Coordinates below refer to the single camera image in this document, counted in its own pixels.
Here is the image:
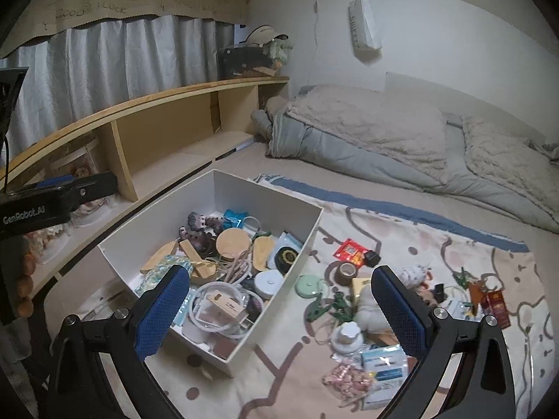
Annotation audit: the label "white plastic ring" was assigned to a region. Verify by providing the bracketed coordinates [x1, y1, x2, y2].
[187, 280, 267, 341]

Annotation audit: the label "leaf-shaped wooden piece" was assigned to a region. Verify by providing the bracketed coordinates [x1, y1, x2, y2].
[139, 240, 178, 274]

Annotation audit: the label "small beige cardboard box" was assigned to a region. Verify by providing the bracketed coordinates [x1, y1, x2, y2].
[206, 291, 248, 323]

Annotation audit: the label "left hand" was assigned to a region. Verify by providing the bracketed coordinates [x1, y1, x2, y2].
[14, 252, 36, 318]

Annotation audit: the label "floral fabric pouch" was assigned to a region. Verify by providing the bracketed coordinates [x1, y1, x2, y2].
[135, 255, 193, 297]

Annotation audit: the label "white blue medicine bag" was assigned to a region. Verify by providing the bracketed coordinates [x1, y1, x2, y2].
[361, 344, 408, 411]

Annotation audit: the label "white knob bottle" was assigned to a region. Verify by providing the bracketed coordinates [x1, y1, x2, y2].
[330, 322, 364, 355]

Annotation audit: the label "brown tape roll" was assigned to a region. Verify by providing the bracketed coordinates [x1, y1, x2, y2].
[334, 262, 358, 287]

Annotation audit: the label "red cardboard box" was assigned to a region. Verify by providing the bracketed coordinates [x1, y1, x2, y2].
[481, 289, 511, 329]

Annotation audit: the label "wooden bedside shelf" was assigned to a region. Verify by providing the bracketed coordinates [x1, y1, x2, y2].
[1, 77, 289, 291]

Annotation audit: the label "pink beads plastic bag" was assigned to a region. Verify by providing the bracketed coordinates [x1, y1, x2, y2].
[321, 359, 372, 403]

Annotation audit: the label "red sachet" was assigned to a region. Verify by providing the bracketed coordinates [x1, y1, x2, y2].
[334, 238, 368, 270]

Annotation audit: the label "round wooden lid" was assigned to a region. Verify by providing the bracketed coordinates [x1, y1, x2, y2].
[216, 228, 251, 259]

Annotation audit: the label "green clothes peg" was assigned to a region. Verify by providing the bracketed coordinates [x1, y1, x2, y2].
[304, 295, 332, 323]

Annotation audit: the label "grey curtain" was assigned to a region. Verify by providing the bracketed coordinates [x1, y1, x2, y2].
[1, 15, 235, 160]

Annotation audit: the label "white shoe box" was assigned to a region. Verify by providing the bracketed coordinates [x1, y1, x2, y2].
[99, 170, 322, 376]

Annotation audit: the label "black round tin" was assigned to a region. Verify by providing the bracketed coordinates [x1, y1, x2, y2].
[274, 246, 298, 275]

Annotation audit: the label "grey quilted duvet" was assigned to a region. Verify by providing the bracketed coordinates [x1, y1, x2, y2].
[251, 84, 558, 233]

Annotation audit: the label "white hanging paper bag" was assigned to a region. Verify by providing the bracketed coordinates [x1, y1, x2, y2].
[348, 0, 383, 63]

